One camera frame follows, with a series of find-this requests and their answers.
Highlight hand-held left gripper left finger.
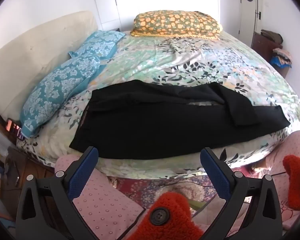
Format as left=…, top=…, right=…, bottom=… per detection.
left=15, top=146, right=99, bottom=240

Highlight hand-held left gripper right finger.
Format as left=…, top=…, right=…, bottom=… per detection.
left=199, top=147, right=283, bottom=240

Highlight black pants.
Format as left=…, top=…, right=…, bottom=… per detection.
left=69, top=79, right=291, bottom=160

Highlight pink dotted pyjama pants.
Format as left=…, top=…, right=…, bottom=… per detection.
left=54, top=131, right=300, bottom=240

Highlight yellow-green slipper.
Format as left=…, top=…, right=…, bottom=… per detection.
left=189, top=199, right=207, bottom=209

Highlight wooden nightstand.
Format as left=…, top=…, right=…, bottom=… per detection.
left=0, top=146, right=55, bottom=215

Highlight digital clock with red display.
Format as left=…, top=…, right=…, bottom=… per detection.
left=5, top=118, right=24, bottom=140

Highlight stack of folded clothes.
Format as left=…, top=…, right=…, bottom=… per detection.
left=270, top=48, right=293, bottom=68

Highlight blue floral pillow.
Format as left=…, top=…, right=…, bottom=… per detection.
left=19, top=55, right=102, bottom=138
left=68, top=30, right=127, bottom=62

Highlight dark wooden cabinet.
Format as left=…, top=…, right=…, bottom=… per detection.
left=251, top=31, right=292, bottom=79

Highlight olive folded cloth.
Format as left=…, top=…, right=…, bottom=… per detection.
left=261, top=29, right=283, bottom=45

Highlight bed with floral sheet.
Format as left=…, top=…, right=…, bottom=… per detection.
left=16, top=30, right=300, bottom=180

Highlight white door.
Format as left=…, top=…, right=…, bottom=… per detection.
left=237, top=0, right=265, bottom=48

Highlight cream padded headboard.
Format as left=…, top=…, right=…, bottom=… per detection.
left=0, top=10, right=99, bottom=120

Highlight orange flowered pillow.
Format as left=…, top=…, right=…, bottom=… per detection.
left=130, top=10, right=223, bottom=39

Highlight bright window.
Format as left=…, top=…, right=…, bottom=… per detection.
left=111, top=0, right=220, bottom=30

